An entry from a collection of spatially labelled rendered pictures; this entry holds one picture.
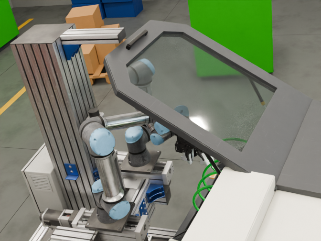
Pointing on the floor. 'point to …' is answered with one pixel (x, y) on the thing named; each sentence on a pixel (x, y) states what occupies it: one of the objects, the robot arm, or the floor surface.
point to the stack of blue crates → (113, 7)
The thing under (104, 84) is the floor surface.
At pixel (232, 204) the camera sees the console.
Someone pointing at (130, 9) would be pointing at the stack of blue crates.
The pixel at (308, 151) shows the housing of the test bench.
